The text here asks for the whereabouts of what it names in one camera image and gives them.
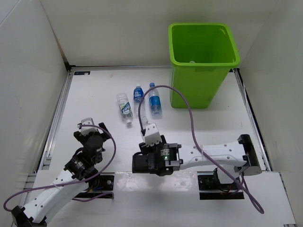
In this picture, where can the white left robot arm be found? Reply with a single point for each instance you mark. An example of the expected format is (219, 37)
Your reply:
(78, 174)

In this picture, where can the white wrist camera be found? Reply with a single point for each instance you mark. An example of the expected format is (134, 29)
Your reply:
(151, 135)
(86, 126)

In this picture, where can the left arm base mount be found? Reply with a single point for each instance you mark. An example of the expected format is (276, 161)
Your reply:
(101, 188)

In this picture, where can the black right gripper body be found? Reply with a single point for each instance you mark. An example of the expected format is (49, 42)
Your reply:
(147, 149)

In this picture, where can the dark blue label bottle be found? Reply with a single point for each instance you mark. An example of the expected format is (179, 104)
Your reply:
(137, 97)

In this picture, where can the blue label water bottle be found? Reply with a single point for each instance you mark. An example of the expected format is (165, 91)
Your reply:
(155, 104)

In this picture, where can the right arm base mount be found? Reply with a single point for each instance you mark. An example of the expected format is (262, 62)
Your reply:
(211, 189)

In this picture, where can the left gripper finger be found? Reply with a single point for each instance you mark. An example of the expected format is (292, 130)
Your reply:
(104, 135)
(78, 136)

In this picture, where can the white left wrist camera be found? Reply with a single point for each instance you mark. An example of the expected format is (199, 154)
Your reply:
(86, 126)

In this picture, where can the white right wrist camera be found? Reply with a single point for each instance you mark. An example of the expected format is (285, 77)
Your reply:
(151, 135)

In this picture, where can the small blue sticker label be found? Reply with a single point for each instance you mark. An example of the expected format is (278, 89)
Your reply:
(81, 72)

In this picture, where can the green label clear bottle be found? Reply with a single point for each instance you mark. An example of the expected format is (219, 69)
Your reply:
(125, 109)

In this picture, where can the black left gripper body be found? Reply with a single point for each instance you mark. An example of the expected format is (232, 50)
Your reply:
(85, 138)

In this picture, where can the green plastic bin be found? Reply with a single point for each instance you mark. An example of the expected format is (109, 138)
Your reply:
(213, 49)

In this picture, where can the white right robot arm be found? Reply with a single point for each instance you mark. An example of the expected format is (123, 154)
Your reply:
(238, 158)

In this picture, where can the clear crinkled plastic bottle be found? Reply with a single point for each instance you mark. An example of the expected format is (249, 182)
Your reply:
(144, 121)

